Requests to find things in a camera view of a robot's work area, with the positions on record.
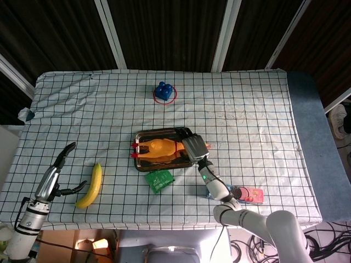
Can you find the stainless steel rectangular tray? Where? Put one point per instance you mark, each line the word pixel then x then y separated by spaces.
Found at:
pixel 164 164

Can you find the blue Oreo cookie box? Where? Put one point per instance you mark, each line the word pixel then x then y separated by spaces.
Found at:
pixel 252 195

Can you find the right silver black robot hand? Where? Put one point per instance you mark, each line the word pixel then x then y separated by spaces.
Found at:
pixel 196 148

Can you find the white frame post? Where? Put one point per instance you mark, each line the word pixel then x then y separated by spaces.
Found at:
pixel 226 33
pixel 15 74
pixel 288 33
pixel 338 102
pixel 111 33

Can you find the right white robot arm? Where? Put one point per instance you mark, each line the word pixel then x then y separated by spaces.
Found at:
pixel 246 219

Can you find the yellow banana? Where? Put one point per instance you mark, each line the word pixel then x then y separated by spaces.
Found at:
pixel 91 189

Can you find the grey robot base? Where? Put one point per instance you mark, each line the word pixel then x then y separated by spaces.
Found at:
pixel 164 243

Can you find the dark pleated curtain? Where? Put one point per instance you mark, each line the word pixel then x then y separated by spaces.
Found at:
pixel 170 27

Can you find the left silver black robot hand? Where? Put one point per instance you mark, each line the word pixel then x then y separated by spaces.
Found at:
pixel 48 183

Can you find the white black-grid tablecloth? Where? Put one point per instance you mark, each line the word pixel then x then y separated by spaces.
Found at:
pixel 82 109

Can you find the orange rubber chicken toy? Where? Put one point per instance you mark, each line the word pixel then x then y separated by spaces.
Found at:
pixel 159 148

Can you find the blue toy building brick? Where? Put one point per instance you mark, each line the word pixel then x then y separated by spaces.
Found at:
pixel 164 91

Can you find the green sachet packet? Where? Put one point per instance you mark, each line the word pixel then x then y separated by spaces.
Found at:
pixel 160 180

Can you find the white sneaker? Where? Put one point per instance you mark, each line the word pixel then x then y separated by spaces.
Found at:
pixel 340 120

